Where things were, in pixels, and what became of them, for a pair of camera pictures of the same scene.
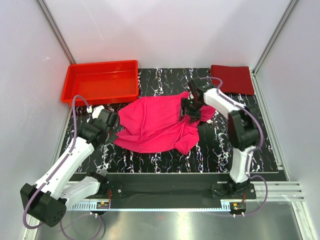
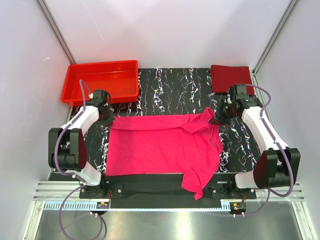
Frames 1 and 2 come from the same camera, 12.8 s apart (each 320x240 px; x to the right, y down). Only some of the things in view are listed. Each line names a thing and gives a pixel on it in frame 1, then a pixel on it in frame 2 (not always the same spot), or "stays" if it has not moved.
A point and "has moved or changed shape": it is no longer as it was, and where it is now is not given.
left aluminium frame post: (46, 12) stays
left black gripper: (112, 138) → (110, 120)
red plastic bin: (101, 82) stays
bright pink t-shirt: (152, 124) has moved or changed shape
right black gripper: (194, 116) → (218, 119)
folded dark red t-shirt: (236, 79) stays
